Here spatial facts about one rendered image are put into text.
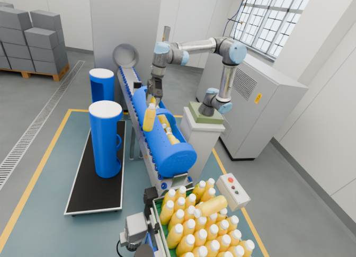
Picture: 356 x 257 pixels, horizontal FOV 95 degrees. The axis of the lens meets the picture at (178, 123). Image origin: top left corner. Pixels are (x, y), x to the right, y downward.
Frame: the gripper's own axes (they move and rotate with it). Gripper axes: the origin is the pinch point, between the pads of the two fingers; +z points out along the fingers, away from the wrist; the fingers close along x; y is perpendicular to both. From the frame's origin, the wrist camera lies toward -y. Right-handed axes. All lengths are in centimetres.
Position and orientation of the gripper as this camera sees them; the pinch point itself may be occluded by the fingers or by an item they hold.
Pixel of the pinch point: (152, 105)
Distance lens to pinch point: 101.2
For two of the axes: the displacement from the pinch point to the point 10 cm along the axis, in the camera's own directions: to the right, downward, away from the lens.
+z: -2.6, 7.8, 5.7
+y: -3.0, -6.3, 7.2
